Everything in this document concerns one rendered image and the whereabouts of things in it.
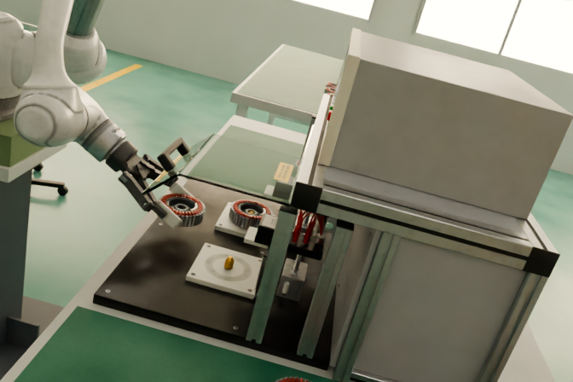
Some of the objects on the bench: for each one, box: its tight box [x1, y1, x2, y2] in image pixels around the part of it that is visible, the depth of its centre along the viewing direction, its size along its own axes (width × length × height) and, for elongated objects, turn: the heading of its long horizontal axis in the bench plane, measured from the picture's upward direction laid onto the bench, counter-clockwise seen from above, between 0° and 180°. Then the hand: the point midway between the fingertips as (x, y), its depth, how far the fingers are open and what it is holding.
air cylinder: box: [276, 258, 308, 302], centre depth 121 cm, size 5×8×6 cm
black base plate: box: [93, 179, 337, 371], centre depth 134 cm, size 47×64×2 cm
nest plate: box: [214, 202, 277, 238], centre depth 145 cm, size 15×15×1 cm
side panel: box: [333, 231, 548, 382], centre depth 97 cm, size 28×3×32 cm, turn 52°
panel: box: [330, 223, 382, 368], centre depth 128 cm, size 1×66×30 cm, turn 142°
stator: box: [229, 200, 273, 229], centre depth 144 cm, size 11×11×4 cm
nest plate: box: [186, 243, 266, 299], centre depth 123 cm, size 15×15×1 cm
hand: (180, 209), depth 130 cm, fingers closed on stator, 11 cm apart
